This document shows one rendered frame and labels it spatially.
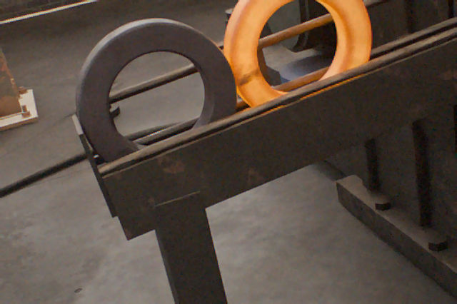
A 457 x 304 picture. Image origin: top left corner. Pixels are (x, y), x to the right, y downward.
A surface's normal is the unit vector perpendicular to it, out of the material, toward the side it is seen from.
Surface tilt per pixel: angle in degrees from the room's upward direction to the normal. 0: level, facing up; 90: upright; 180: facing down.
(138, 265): 0
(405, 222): 0
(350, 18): 90
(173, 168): 90
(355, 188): 0
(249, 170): 90
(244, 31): 90
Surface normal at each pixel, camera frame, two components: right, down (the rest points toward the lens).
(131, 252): -0.19, -0.90
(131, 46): 0.32, 0.33
